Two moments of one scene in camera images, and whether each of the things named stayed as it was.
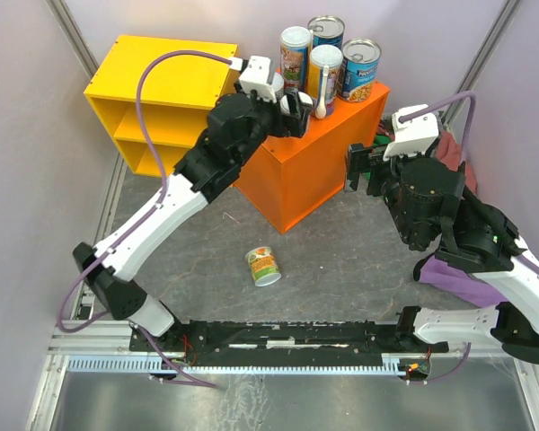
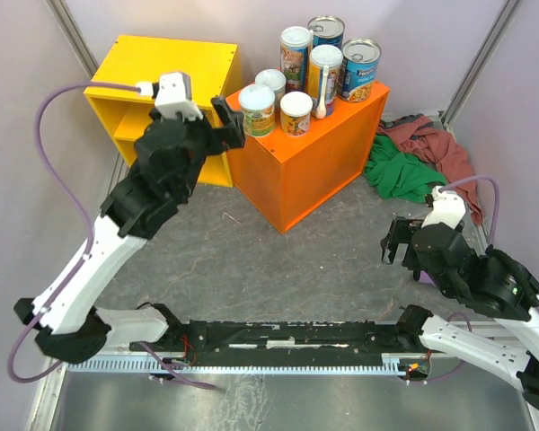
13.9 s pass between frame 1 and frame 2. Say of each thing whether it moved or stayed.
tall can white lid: stayed
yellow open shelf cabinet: stayed
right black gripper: moved
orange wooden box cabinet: stayed
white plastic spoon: stayed
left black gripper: moved
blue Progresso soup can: stayed
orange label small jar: moved
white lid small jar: moved
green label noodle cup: moved
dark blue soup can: stayed
